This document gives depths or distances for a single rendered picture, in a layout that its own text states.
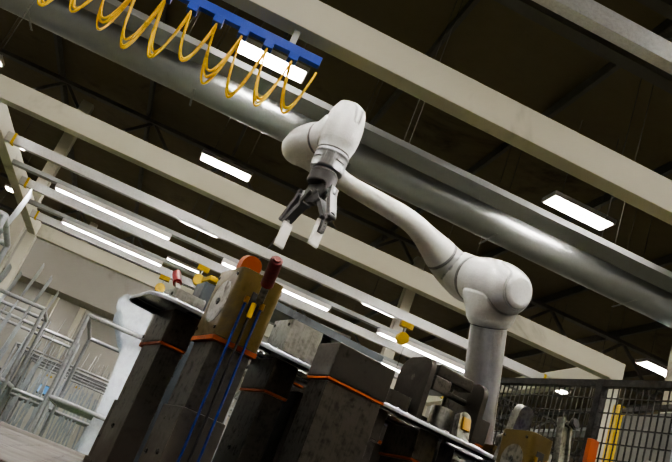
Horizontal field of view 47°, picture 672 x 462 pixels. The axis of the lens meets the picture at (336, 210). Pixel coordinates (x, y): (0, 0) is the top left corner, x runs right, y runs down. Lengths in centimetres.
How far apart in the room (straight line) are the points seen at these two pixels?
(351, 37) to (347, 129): 277
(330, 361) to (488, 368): 88
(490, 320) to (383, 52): 290
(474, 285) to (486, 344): 16
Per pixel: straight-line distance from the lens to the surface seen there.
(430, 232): 215
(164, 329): 136
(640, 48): 404
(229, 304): 120
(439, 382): 187
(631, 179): 524
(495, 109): 489
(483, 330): 211
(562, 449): 213
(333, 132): 197
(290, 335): 163
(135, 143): 790
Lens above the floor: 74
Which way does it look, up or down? 22 degrees up
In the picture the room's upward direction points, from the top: 22 degrees clockwise
